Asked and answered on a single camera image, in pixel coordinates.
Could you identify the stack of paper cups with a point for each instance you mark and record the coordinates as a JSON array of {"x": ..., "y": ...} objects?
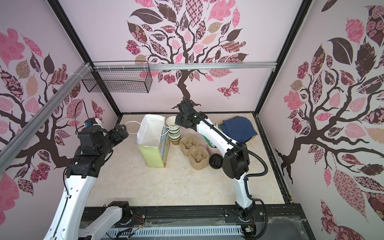
[{"x": 174, "y": 130}]

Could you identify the white slotted cable duct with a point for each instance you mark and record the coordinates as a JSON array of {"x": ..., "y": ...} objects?
[{"x": 168, "y": 233}]

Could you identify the aluminium rail left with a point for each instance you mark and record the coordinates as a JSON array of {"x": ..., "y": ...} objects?
[{"x": 12, "y": 149}]

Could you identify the cardboard box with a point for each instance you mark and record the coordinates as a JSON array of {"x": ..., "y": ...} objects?
[{"x": 225, "y": 128}]

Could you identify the black coffee lid stack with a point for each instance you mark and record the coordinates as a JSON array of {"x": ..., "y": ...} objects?
[{"x": 216, "y": 161}]

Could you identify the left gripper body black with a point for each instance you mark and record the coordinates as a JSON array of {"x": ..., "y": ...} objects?
[{"x": 114, "y": 138}]

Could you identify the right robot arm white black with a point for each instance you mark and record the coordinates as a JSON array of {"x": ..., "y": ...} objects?
[{"x": 236, "y": 155}]

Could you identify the paper gift bag with handles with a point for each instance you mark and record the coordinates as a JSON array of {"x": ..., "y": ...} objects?
[{"x": 152, "y": 140}]

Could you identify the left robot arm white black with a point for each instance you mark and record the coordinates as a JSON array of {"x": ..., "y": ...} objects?
[{"x": 96, "y": 148}]

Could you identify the pink bucket straw holder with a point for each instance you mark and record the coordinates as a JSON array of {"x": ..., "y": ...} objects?
[{"x": 210, "y": 144}]

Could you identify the brown pulp cup carrier stack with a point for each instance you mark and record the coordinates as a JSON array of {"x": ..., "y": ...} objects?
[{"x": 198, "y": 155}]

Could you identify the black wire basket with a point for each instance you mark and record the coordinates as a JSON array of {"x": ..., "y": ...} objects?
[{"x": 119, "y": 77}]

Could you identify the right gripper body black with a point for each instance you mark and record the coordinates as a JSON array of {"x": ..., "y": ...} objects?
[{"x": 180, "y": 121}]

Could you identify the dark blue napkins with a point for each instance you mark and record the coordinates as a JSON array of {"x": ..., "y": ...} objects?
[{"x": 242, "y": 129}]

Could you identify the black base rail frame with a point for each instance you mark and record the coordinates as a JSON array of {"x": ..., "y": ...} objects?
[{"x": 186, "y": 214}]

